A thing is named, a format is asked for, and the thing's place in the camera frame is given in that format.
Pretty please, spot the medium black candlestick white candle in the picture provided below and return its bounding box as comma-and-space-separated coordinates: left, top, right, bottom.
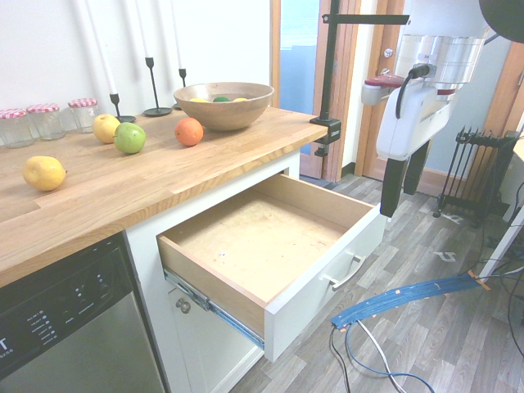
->
169, 0, 188, 111

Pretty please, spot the orange fruit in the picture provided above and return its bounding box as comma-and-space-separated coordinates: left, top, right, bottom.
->
174, 116, 205, 147

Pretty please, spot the wooden door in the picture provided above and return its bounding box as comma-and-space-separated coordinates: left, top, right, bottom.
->
354, 0, 406, 179

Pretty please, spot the metal drawer slide rail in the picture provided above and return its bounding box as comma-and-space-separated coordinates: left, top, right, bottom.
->
163, 268, 266, 350

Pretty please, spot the black clamp camera stand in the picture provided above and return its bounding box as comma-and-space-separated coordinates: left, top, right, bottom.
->
308, 0, 412, 159

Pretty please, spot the green apple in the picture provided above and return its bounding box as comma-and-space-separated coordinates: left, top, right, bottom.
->
113, 121, 147, 156

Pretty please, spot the stainless steel black dishwasher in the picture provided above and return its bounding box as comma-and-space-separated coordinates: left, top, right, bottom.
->
0, 232, 166, 393

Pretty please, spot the black oil radiator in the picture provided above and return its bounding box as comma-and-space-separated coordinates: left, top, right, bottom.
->
434, 126, 520, 229

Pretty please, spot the yellow apple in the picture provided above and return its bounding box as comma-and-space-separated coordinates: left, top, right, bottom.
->
92, 113, 122, 145

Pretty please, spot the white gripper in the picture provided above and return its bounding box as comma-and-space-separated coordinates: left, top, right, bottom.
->
375, 76, 456, 218

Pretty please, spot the blue taped cable strip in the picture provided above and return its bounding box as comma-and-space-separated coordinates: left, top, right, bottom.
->
330, 271, 492, 333

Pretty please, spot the white wooden drawer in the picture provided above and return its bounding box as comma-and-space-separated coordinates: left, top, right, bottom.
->
156, 173, 387, 364

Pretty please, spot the blue floor cable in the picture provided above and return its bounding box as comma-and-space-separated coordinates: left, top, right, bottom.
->
342, 323, 440, 393

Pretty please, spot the tall black candlestick white candle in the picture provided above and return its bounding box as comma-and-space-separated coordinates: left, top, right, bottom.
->
133, 0, 174, 118

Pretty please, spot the metal drawer bar handle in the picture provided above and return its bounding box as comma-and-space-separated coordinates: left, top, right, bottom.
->
322, 253, 367, 293

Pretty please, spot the black floor cable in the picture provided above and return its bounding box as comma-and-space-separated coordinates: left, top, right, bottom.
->
328, 325, 354, 393

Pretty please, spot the red and grey wrist camera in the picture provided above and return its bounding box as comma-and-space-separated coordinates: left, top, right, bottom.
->
363, 75, 401, 106

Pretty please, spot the white kitchen cabinet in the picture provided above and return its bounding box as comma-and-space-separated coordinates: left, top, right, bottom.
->
124, 148, 305, 393

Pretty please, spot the short black candlestick white candle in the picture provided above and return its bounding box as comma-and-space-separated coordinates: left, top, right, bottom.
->
83, 0, 138, 124

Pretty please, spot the glass jar red checked lid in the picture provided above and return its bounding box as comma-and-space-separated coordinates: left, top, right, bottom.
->
0, 107, 35, 149
67, 97, 100, 134
25, 102, 67, 142

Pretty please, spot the large wooden bowl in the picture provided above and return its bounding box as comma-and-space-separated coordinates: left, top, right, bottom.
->
173, 81, 276, 133

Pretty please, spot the white floor cable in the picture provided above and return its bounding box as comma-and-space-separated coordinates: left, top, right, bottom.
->
357, 318, 411, 393

